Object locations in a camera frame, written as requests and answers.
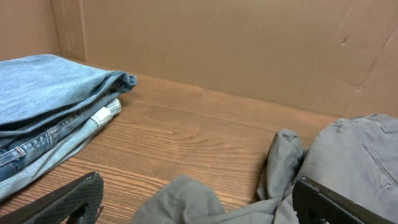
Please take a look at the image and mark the grey shorts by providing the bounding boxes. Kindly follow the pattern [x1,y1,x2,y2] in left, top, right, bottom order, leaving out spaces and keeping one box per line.
[132,114,397,224]

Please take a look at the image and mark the folded blue jeans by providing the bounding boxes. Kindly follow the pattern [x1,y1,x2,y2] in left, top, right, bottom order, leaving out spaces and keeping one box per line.
[1,54,137,180]

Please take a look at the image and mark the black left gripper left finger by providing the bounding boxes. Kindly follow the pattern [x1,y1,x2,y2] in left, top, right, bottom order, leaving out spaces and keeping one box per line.
[1,172,104,224]

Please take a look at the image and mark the brown cardboard back wall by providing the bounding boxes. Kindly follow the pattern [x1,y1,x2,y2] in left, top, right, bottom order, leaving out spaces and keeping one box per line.
[1,0,397,117]

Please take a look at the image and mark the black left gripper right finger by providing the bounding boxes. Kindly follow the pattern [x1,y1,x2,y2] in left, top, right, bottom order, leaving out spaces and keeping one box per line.
[292,177,394,224]

